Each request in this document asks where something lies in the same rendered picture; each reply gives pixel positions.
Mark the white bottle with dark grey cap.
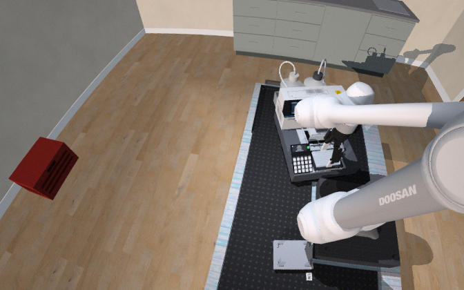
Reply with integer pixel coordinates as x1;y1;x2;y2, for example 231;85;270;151
303;71;323;87

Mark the white microplate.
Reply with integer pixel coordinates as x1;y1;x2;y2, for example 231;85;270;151
311;149;340;168

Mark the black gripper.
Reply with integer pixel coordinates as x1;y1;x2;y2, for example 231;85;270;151
321;128;350;167

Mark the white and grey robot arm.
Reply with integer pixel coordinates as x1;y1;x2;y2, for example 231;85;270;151
294;81;464;244

